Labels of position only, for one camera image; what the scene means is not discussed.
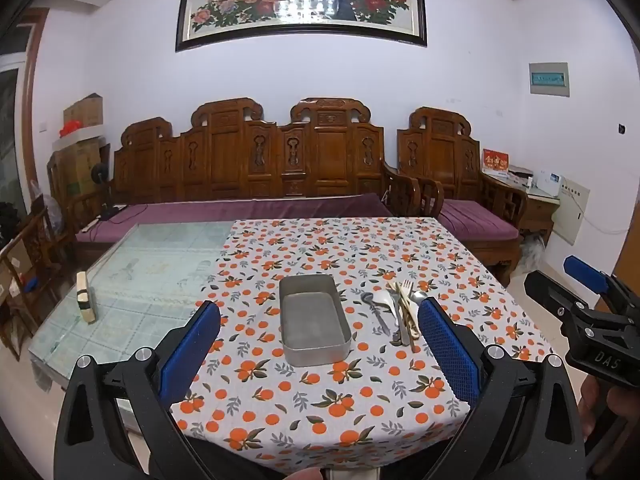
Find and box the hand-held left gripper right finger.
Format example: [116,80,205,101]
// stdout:
[417,296,586,480]

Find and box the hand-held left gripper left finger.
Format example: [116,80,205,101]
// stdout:
[54,301,223,480]

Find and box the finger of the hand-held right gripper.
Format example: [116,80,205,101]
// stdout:
[564,255,640,321]
[524,270,590,319]

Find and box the white spoon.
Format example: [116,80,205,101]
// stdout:
[375,289,405,336]

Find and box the metal spoon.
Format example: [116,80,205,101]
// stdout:
[360,291,392,336]
[397,290,430,347]

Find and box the rectangular metal tray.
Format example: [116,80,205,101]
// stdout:
[278,274,352,367]

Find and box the person's right hand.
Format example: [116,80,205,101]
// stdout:
[579,375,640,456]

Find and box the white plastic bag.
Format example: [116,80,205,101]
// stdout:
[521,236,547,275]

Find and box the wooden door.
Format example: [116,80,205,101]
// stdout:
[612,160,640,283]

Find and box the white cabinet panel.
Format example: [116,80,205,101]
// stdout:
[550,180,592,247]

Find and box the wooden side table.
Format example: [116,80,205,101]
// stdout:
[520,185,561,247]

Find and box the white device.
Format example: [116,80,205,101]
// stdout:
[529,172,566,197]

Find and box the purple armchair cushion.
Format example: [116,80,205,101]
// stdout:
[437,199,521,241]

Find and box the beige block with dark band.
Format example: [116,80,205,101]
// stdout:
[76,271,98,325]

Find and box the orange fruit print tablecloth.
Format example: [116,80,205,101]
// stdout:
[169,216,541,472]

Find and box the purple sofa cushion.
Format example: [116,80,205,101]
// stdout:
[75,192,393,243]

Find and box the red gift box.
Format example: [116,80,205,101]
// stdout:
[481,149,511,173]

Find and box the carved wooden armchair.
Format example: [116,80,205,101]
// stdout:
[385,106,530,286]

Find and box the wooden chair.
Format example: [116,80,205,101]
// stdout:
[0,204,76,362]

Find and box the carved wooden sofa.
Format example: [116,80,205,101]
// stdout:
[67,97,416,261]

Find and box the black fan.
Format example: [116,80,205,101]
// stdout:
[91,162,127,222]

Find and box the white electrical panel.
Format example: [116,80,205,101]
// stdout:
[529,61,571,97]

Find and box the clear plastic bag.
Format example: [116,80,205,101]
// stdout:
[29,180,63,233]

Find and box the large cardboard box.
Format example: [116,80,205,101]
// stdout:
[50,139,111,203]

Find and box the white flat box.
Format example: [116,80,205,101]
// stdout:
[52,125,104,151]

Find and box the small cardboard box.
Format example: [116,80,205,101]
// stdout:
[63,93,104,128]

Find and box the glass sliding door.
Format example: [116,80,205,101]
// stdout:
[0,7,49,253]

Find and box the framed floral painting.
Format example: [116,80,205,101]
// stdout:
[175,0,428,53]

